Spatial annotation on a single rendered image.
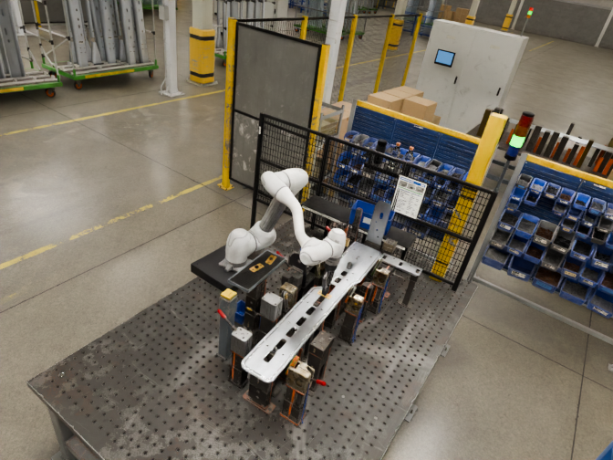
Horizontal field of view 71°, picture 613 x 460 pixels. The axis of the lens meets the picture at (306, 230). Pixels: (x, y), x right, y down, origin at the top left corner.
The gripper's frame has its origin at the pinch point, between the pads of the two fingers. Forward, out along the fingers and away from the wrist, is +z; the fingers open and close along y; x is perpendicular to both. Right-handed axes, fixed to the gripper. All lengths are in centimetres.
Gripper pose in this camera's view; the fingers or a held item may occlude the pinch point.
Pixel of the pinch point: (326, 288)
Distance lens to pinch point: 255.5
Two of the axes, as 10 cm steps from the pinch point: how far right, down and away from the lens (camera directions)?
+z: -1.4, 8.3, 5.4
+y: -5.0, 4.1, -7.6
